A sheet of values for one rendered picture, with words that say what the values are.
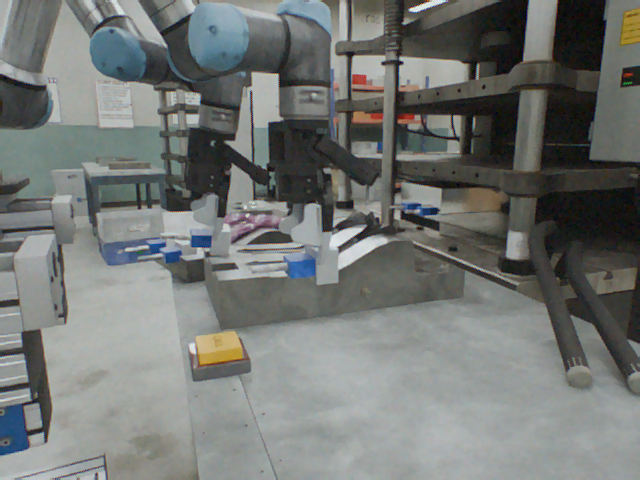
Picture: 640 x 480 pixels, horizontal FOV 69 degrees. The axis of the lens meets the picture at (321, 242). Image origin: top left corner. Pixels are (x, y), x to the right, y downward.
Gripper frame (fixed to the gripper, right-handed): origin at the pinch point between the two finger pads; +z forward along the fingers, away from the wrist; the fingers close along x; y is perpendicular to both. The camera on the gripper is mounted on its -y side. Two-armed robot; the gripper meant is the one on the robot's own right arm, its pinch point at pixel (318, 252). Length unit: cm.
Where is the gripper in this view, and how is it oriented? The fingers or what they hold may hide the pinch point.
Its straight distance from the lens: 72.3
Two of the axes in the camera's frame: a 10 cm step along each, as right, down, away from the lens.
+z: 0.0, 9.7, 2.2
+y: -9.4, 0.7, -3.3
